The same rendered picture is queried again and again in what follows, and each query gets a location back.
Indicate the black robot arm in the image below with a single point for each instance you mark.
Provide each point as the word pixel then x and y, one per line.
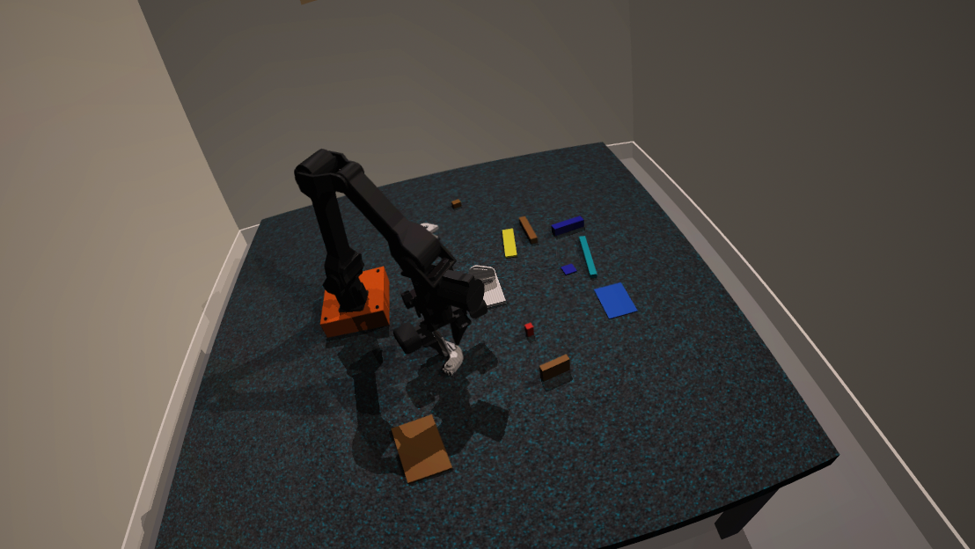
pixel 411 245

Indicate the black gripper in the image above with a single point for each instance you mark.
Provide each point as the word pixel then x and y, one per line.
pixel 436 316

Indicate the teal long thin bar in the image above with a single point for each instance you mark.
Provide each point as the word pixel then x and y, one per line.
pixel 588 259

